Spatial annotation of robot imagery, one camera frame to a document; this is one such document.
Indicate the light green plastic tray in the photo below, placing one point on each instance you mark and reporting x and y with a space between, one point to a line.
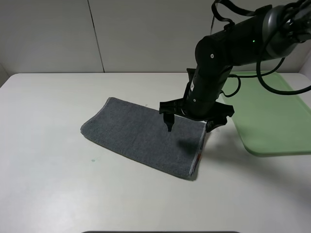
267 123

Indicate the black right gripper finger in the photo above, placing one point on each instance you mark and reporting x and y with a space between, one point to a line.
215 123
169 121

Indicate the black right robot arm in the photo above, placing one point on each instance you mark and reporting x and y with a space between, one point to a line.
248 37

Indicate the grey towel with orange stripe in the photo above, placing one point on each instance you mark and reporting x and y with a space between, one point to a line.
140 134

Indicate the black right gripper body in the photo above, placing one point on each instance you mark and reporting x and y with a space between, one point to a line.
197 109

